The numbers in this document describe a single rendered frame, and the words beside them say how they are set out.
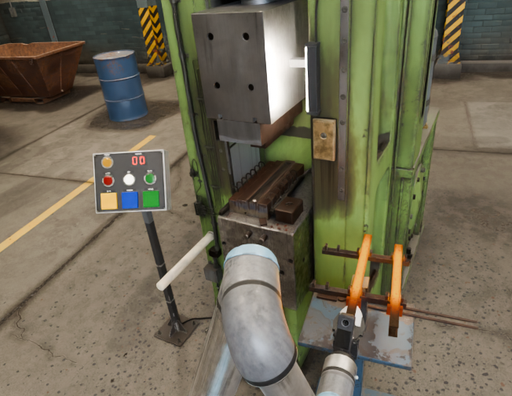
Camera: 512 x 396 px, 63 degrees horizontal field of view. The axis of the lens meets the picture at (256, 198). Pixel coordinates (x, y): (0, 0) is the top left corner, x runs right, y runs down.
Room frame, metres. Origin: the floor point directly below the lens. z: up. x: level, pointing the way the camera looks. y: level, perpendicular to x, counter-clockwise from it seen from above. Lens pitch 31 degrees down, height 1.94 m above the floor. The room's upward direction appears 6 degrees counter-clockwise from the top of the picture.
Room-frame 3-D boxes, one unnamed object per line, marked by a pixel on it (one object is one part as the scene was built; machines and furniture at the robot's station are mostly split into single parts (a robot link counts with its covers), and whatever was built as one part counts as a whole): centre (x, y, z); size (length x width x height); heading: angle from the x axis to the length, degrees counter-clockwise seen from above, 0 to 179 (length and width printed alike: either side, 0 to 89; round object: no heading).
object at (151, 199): (1.66, 0.48, 1.01); 0.07 x 0.05 x 0.07; 84
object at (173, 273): (1.68, 0.38, 0.62); 0.44 x 0.05 x 0.05; 149
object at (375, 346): (1.10, -0.34, 0.68); 0.40 x 0.30 x 0.02; 67
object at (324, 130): (1.53, -0.30, 1.27); 0.09 x 0.02 x 0.17; 59
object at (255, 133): (1.76, -0.07, 1.32); 0.42 x 0.20 x 0.10; 149
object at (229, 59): (1.74, -0.10, 1.56); 0.42 x 0.39 x 0.40; 149
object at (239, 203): (1.76, -0.07, 0.96); 0.42 x 0.20 x 0.09; 149
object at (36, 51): (7.70, 3.82, 0.43); 1.89 x 1.20 x 0.85; 68
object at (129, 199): (1.67, 0.58, 1.01); 0.07 x 0.05 x 0.07; 84
